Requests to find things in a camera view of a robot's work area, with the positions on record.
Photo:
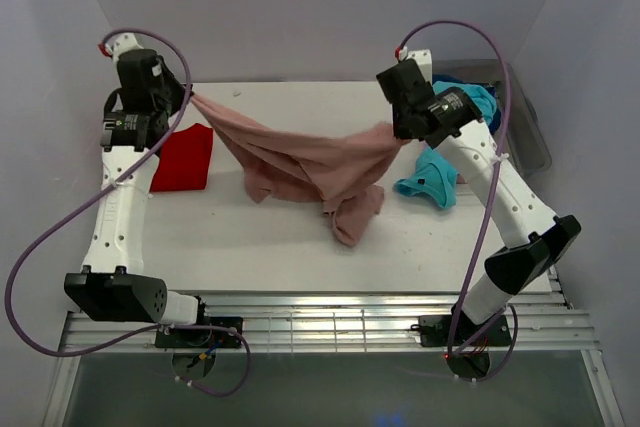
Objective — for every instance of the folded red t-shirt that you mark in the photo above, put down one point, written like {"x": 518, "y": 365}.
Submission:
{"x": 184, "y": 161}

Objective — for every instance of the turquoise t-shirt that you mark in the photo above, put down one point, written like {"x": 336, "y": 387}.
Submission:
{"x": 433, "y": 178}

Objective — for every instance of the clear plastic bin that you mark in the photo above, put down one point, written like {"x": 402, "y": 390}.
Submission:
{"x": 525, "y": 142}

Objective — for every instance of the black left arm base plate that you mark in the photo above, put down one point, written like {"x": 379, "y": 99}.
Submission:
{"x": 202, "y": 339}

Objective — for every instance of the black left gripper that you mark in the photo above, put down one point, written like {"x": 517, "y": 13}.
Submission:
{"x": 183, "y": 92}

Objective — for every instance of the dusty pink t-shirt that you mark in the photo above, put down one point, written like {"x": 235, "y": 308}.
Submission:
{"x": 340, "y": 174}

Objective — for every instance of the aluminium extrusion frame rail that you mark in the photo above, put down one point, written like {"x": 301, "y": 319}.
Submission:
{"x": 291, "y": 324}

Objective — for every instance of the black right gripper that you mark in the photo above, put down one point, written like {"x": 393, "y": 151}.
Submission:
{"x": 396, "y": 133}

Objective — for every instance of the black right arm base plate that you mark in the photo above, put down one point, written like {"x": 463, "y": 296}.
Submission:
{"x": 433, "y": 331}

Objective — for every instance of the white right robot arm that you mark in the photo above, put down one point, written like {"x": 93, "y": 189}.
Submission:
{"x": 535, "y": 237}

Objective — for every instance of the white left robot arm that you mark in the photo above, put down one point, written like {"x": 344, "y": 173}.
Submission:
{"x": 137, "y": 119}

